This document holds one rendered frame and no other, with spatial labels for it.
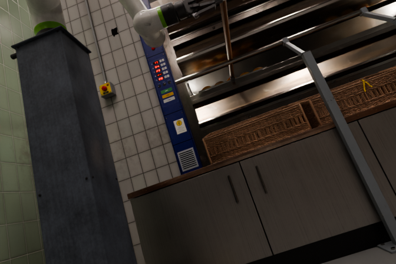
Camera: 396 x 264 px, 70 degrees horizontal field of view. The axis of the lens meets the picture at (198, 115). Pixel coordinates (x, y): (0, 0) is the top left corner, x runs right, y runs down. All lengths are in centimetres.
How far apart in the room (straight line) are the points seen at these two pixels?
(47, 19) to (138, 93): 109
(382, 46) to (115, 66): 199
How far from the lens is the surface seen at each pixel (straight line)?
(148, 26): 127
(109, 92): 231
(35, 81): 123
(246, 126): 153
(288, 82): 214
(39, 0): 134
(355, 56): 231
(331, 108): 149
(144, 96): 226
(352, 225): 152
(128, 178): 218
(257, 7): 242
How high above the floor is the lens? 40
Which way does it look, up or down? 17 degrees up
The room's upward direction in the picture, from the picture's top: 19 degrees counter-clockwise
